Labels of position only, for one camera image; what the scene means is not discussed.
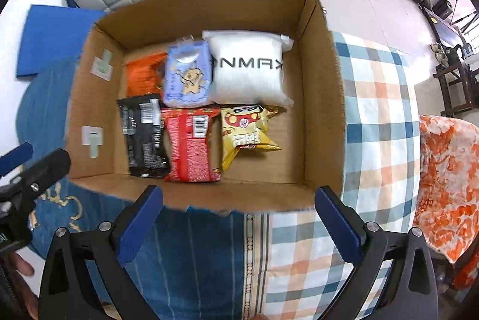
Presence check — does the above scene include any pale purple tissue packet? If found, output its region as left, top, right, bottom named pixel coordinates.
left=162, top=39, right=215, bottom=109

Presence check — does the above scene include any white soft packet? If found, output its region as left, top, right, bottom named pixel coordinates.
left=202, top=30, right=295, bottom=107

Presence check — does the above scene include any pair of pale shoes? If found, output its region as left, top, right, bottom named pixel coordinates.
left=430, top=42, right=450, bottom=63

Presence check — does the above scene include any black treadmill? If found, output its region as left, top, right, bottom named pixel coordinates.
left=419, top=1, right=479, bottom=53

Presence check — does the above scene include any dark wooden chair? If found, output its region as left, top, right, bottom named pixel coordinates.
left=434, top=58, right=477, bottom=119

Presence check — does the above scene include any orange floral blanket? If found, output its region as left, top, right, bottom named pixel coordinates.
left=411, top=114, right=479, bottom=291

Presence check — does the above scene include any person's left hand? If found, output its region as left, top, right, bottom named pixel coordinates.
left=0, top=250, right=40, bottom=320

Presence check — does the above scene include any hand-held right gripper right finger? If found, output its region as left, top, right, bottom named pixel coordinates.
left=315, top=186, right=439, bottom=320

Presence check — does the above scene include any black snack packet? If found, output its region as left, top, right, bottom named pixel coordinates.
left=116, top=93, right=172, bottom=178

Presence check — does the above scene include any black speaker box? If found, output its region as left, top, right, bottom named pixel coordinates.
left=432, top=0, right=454, bottom=20

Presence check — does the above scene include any cardboard box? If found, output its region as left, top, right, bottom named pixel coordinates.
left=66, top=0, right=347, bottom=213

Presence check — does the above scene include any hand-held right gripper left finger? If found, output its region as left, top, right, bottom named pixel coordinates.
left=37, top=185, right=164, bottom=320

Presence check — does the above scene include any red snack packet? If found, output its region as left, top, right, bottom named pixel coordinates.
left=161, top=106, right=222, bottom=183

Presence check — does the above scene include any orange snack packet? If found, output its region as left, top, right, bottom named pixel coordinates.
left=125, top=52, right=169, bottom=98

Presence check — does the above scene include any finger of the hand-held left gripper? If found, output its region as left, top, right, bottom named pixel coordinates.
left=0, top=142, right=34, bottom=177
left=15, top=149, right=72, bottom=216

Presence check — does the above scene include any plaid bed sheet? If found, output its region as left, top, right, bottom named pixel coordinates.
left=243, top=31, right=422, bottom=320

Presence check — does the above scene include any blue folded mat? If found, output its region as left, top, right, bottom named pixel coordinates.
left=16, top=4, right=108, bottom=80

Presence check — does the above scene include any blue striped quilt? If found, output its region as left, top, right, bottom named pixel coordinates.
left=15, top=58, right=271, bottom=320

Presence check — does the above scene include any yellow cartoon snack packet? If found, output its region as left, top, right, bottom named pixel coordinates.
left=219, top=103, right=282, bottom=173

